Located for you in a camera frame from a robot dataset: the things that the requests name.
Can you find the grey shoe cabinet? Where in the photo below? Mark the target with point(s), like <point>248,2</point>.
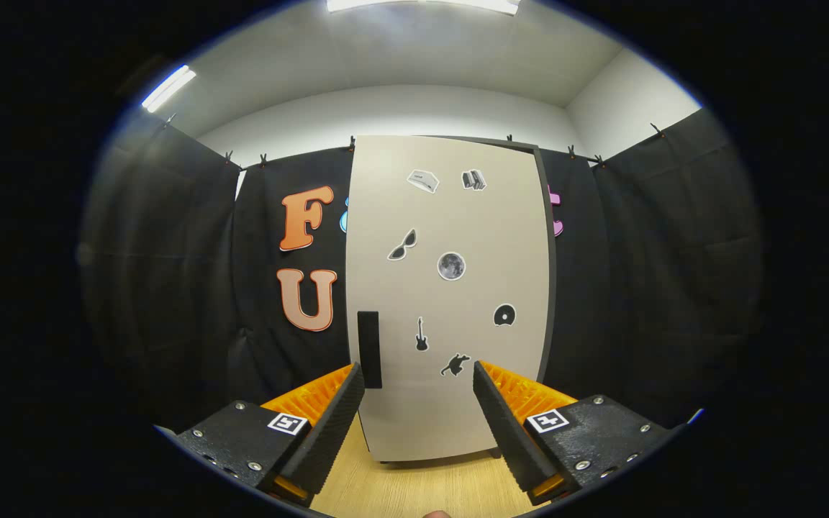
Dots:
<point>550,288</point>

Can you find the black backdrop cloth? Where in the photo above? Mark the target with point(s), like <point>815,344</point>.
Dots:
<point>637,288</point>

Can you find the narrow ceiling light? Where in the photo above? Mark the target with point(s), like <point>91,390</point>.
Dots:
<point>168,88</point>

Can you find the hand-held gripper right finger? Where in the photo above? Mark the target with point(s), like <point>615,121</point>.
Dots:
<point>508,439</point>

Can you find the row of small black clips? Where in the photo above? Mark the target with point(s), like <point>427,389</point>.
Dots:
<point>351,143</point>

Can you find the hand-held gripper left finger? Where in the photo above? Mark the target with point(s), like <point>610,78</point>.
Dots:
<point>332,439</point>

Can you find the beige shoe cabinet door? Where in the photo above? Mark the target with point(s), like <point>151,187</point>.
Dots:
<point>458,216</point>

